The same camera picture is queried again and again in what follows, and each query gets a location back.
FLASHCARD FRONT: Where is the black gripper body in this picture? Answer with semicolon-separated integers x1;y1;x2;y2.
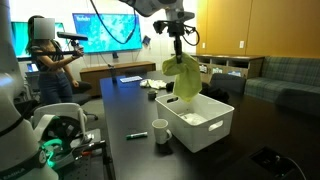
167;19;186;38

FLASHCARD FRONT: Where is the yellow microfiber cloth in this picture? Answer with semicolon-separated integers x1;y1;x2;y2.
161;52;203;103

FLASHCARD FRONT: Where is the small grey cup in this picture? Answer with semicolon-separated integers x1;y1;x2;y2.
147;89;158;101

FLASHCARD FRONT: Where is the white cup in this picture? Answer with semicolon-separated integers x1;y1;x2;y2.
151;118;173;145

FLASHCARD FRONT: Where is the white plastic storage box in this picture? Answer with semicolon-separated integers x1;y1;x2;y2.
155;92;235;154

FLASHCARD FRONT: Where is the green marker pen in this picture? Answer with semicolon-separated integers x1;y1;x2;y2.
125;131;149;141

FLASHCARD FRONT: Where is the cream crumpled cloth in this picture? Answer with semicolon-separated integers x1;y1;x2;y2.
139;78;168;90

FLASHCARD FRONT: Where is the wooden shelf cabinet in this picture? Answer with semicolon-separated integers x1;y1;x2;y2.
191;53;266;84

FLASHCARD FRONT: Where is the black garment pile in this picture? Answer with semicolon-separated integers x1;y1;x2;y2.
165;81;230;105

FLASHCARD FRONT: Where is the white paper sheet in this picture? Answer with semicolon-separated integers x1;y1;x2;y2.
119;75;144;84

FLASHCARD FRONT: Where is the dark grey table chair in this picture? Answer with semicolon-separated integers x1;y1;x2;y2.
209;73;247;95

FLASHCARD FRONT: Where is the low wooden media console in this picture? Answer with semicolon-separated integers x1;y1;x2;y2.
79;60;157;98

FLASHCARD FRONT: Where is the black swivel office chair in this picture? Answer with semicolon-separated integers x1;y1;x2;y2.
68;80;100;122

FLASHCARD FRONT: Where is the green plaid sofa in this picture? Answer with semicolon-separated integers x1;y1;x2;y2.
244;56;320;116

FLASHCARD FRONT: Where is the person in dark top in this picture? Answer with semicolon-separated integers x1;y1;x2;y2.
25;14;85;105

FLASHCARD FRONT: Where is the black mounting plate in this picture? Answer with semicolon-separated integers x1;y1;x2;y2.
54;128;116;180

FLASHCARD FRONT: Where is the small lit monitor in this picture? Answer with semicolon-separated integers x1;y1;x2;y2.
10;21;68;58

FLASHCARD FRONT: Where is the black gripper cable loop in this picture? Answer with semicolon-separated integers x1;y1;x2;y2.
181;24;201;47

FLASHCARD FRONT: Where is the large wall display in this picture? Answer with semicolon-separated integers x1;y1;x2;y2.
72;13;144;55

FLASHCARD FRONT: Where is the black camera bar on stand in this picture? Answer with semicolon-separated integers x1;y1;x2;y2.
33;31;90;58

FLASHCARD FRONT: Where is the table cable outlet box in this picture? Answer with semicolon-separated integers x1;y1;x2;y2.
250;146;308;180

